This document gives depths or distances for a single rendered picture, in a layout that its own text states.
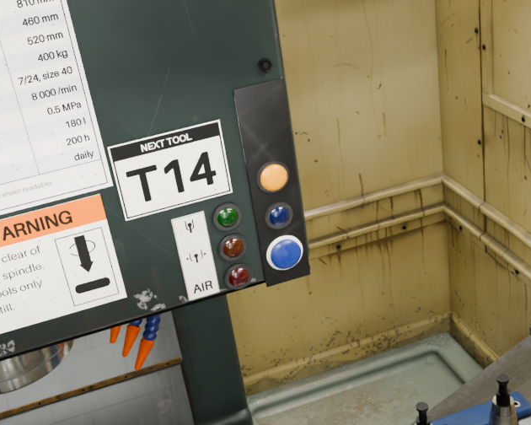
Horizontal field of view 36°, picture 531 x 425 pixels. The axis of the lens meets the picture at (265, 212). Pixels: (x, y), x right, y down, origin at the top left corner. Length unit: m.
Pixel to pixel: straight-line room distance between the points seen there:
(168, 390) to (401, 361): 0.83
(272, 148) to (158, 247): 0.14
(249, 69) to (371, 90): 1.24
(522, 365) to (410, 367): 0.47
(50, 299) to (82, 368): 0.82
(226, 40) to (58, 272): 0.25
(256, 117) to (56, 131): 0.17
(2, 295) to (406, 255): 1.54
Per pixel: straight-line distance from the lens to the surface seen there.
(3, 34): 0.67
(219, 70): 0.70
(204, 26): 0.69
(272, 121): 0.72
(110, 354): 1.55
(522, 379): 1.87
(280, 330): 2.12
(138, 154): 0.70
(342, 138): 1.94
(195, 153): 0.71
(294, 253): 0.77
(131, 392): 1.62
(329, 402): 2.19
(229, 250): 0.75
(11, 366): 0.93
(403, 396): 2.19
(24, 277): 0.74
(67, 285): 0.74
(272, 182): 0.73
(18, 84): 0.67
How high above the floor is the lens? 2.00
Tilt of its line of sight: 27 degrees down
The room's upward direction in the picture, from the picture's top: 9 degrees counter-clockwise
